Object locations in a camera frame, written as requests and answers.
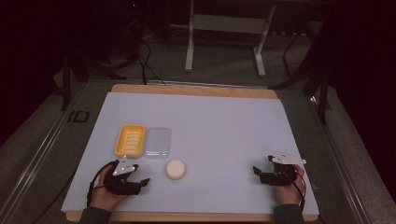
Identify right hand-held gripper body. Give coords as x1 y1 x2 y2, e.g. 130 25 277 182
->
260 151 307 187

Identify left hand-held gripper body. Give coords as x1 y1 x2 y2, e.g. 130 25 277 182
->
103 155 142 197

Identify person's left hand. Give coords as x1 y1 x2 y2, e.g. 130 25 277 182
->
89 164 133 213

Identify person's right hand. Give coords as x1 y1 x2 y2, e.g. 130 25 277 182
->
275 164 306 207

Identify yellow soap dish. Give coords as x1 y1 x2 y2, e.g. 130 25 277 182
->
114 123 148 159

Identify round white soap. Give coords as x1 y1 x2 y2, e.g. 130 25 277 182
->
164 159 187 181

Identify clear plastic container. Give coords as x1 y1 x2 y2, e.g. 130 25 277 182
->
143 126 173 160

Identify white foam mat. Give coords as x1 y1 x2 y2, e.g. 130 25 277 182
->
61 91 320 217

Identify black metal stand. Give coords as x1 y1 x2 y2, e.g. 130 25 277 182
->
268 29 333 126
60 50 128 112

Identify white metal stand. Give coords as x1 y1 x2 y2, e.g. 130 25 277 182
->
184 0 276 78

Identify dark equipment rack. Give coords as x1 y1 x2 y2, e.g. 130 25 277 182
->
117 0 151 63

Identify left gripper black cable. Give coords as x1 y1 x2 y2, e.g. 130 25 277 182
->
86 160 120 209

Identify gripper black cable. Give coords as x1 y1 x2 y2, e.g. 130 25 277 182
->
288 169 308 216
86 160 120 209

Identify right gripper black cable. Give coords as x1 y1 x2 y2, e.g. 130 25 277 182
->
288 169 308 216

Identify metal floor rail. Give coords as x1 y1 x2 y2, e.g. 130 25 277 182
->
307 95 372 224
0 81 89 224

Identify black floor cables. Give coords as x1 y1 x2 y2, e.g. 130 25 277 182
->
135 39 167 86

